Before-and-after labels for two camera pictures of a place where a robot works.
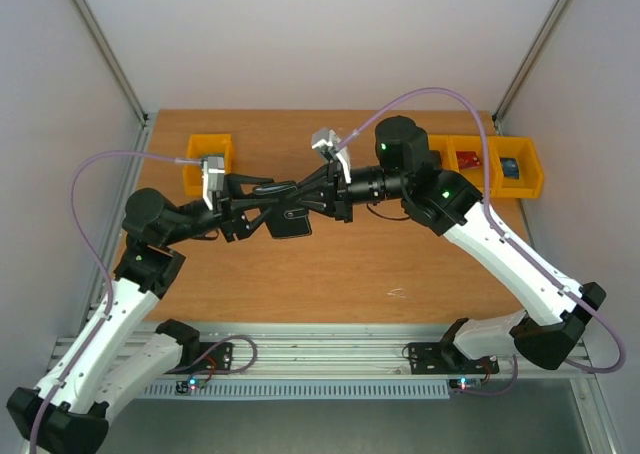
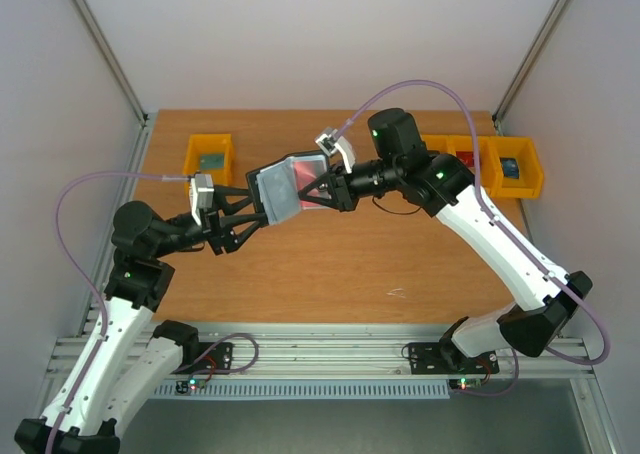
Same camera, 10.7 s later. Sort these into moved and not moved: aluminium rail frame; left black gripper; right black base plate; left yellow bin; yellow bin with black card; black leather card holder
Moved: left black gripper; black leather card holder
Not moved: aluminium rail frame; right black base plate; yellow bin with black card; left yellow bin
